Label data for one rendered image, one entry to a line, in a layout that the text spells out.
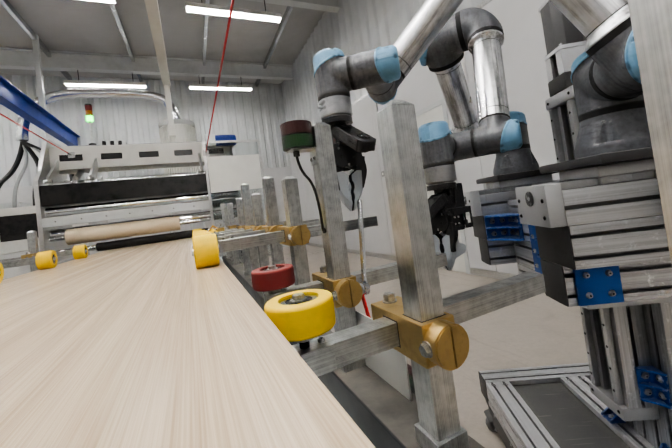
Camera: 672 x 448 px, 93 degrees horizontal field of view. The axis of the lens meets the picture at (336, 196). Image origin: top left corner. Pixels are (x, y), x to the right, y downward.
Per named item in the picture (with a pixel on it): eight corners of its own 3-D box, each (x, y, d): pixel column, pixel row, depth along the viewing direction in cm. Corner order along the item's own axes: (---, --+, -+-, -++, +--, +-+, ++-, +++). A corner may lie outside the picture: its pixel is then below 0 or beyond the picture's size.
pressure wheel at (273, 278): (293, 314, 66) (286, 259, 67) (306, 325, 59) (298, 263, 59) (254, 325, 63) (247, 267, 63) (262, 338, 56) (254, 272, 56)
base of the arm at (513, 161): (527, 172, 127) (523, 147, 127) (548, 168, 111) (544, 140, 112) (487, 177, 128) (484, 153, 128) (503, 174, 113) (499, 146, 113)
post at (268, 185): (289, 315, 110) (271, 176, 111) (291, 318, 106) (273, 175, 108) (279, 318, 108) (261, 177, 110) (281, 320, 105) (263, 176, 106)
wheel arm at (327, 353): (528, 293, 56) (525, 268, 56) (548, 297, 53) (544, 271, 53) (288, 379, 38) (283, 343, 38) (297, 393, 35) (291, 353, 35)
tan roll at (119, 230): (239, 221, 313) (238, 208, 313) (241, 221, 301) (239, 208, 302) (53, 247, 253) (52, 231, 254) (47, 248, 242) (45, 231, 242)
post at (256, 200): (273, 308, 132) (258, 193, 134) (275, 310, 129) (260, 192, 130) (265, 310, 131) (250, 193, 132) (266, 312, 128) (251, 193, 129)
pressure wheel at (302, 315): (294, 373, 42) (283, 286, 42) (352, 375, 40) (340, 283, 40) (262, 413, 34) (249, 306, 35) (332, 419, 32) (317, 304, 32)
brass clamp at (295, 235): (298, 240, 95) (296, 224, 95) (314, 243, 82) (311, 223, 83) (277, 244, 92) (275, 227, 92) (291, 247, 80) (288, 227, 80)
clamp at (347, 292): (335, 290, 71) (332, 268, 72) (364, 304, 59) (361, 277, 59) (311, 296, 69) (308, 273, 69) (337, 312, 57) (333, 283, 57)
